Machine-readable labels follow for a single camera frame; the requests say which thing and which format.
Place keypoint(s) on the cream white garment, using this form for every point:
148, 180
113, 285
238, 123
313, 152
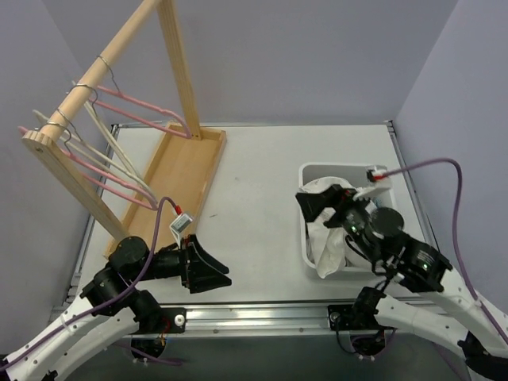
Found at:
329, 250

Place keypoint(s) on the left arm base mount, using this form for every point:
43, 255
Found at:
155, 332

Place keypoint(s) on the white plastic basket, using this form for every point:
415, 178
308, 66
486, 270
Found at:
356, 174

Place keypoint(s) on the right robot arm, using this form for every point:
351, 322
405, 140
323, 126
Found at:
474, 335

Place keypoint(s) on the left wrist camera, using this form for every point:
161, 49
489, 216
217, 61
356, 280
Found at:
179, 225

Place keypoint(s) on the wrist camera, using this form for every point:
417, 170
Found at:
179, 225
378, 183

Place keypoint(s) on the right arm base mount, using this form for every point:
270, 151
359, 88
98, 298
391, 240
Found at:
358, 333

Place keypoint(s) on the cream hanger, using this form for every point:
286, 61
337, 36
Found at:
107, 158

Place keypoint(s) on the aluminium front rail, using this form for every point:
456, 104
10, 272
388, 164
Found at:
250, 319

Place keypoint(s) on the wire hanger white shirt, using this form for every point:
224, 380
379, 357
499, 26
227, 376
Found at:
124, 174

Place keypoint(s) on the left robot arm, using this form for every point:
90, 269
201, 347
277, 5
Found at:
110, 306

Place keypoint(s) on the wooden clothes rack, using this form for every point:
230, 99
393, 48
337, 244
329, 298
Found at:
184, 163

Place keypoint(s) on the pink hanger front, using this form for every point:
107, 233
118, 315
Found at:
99, 174

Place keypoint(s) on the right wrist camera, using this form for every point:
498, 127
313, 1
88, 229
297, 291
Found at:
378, 183

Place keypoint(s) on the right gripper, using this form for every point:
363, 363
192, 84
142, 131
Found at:
337, 207

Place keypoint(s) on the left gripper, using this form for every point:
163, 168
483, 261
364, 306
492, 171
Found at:
187, 264

